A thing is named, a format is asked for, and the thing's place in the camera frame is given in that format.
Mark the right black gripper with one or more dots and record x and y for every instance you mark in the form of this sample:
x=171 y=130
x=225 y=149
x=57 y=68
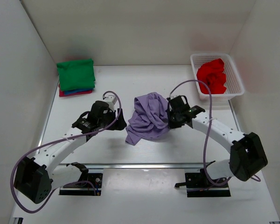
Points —
x=170 y=124

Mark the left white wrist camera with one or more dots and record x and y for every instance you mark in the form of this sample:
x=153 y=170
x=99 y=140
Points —
x=111 y=101

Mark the red crumpled t-shirt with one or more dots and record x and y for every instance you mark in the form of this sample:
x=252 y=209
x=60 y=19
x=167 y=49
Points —
x=212 y=74

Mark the blue folded t-shirt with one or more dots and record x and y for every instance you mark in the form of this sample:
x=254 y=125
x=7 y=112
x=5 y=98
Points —
x=77 y=92

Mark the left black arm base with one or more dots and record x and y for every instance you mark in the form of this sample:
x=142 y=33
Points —
x=89 y=182

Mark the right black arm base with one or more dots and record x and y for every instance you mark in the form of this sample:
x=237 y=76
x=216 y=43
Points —
x=197 y=184

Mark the green folded t-shirt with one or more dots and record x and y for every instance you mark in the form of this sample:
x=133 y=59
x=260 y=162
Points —
x=77 y=74

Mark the purple t-shirt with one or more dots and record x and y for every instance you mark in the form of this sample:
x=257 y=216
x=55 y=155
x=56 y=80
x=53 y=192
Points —
x=149 y=120

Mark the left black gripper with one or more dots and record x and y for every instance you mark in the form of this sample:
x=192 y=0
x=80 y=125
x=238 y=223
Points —
x=120 y=122

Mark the magenta folded t-shirt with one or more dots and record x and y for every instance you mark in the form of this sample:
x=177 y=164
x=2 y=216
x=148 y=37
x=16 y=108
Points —
x=67 y=90

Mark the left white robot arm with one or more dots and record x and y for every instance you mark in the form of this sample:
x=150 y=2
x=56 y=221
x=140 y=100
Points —
x=36 y=177

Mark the white plastic basket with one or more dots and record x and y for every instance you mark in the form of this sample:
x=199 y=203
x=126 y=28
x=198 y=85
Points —
x=234 y=86

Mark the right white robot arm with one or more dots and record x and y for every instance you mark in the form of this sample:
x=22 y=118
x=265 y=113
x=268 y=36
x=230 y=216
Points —
x=247 y=155

